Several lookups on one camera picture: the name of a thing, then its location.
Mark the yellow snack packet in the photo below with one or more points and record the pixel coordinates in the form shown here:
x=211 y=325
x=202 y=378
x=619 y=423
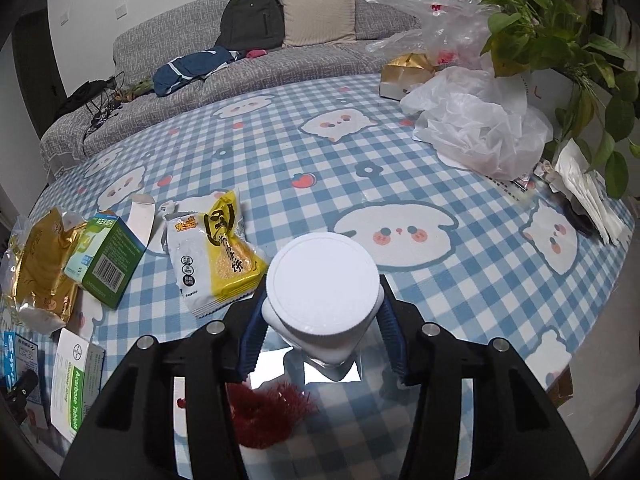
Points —
x=220 y=255

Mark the pink cloth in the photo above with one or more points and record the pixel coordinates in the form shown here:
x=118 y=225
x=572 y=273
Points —
x=256 y=53

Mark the blue white medicine box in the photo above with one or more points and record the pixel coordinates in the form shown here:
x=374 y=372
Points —
x=15 y=355

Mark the white plant pot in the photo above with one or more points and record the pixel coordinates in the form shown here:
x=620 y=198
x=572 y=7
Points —
x=545 y=92

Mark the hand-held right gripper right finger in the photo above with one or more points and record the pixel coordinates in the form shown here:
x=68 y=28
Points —
x=395 y=340

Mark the dark door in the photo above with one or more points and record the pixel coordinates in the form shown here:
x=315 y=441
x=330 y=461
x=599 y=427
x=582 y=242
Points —
x=35 y=70

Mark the gold box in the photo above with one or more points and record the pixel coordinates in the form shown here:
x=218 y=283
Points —
x=405 y=72

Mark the white tissue papers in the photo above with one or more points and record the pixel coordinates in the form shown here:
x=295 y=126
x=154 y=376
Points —
x=590 y=195

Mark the white plastic bag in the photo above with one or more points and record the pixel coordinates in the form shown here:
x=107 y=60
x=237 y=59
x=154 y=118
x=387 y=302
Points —
x=475 y=120

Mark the green brown cloth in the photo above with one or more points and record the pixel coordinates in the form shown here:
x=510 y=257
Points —
x=135 y=91

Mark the white plastic bottle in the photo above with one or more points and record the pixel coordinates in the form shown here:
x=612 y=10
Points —
x=320 y=280

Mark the clear plastic bag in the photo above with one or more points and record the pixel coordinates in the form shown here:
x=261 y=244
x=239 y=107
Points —
x=450 y=25

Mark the gold foil bag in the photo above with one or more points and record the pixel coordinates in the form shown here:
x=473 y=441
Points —
x=45 y=260

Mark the white green medicine box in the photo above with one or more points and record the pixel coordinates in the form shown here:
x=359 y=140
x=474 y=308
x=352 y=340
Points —
x=75 y=385

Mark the red fuzzy ball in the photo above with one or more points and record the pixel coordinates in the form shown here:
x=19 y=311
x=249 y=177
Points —
x=270 y=415

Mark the grey sofa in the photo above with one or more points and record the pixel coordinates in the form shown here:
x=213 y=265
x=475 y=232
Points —
x=320 y=60

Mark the green potted plant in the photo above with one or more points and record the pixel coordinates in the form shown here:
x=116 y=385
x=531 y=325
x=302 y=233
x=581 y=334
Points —
x=545 y=25

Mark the beige pillow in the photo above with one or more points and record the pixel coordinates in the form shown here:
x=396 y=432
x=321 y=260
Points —
x=317 y=17

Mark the blue jacket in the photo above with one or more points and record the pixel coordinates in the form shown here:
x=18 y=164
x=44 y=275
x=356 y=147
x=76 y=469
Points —
x=190 y=70

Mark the blue checked tablecloth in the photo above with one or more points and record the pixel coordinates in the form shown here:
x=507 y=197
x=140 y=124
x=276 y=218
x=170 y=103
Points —
x=350 y=170

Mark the dark cloth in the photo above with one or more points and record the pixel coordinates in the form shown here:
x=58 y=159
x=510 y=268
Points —
x=82 y=95

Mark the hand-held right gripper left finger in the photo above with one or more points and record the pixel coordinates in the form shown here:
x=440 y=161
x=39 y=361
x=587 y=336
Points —
x=250 y=340

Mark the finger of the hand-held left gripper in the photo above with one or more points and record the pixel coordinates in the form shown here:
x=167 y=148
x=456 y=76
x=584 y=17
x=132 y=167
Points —
x=21 y=390

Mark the black backpack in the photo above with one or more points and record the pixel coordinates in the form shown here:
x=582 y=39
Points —
x=250 y=20

